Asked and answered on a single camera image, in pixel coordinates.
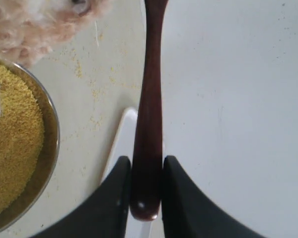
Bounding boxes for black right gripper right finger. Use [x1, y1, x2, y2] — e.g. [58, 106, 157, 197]
[162, 156, 260, 238]

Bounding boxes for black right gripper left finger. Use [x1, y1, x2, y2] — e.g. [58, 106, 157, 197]
[34, 156, 131, 238]

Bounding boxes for dark brown wooden spoon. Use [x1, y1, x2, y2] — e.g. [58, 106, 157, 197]
[130, 0, 168, 222]

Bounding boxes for tan teddy bear striped sweater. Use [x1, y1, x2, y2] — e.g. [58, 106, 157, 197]
[0, 0, 115, 134]

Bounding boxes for white rectangular plastic tray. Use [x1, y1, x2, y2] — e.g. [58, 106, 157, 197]
[101, 107, 155, 238]

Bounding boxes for round metal bowl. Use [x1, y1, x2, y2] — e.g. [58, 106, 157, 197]
[0, 57, 60, 233]

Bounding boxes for yellow millet grains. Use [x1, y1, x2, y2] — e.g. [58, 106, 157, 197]
[0, 65, 44, 213]

